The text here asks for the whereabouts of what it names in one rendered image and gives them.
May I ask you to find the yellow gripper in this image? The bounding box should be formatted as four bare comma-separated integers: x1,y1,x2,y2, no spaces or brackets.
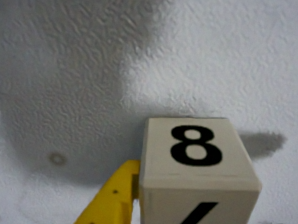
73,160,141,224

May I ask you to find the white number cube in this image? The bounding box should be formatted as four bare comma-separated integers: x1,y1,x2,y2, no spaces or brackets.
139,117,263,224

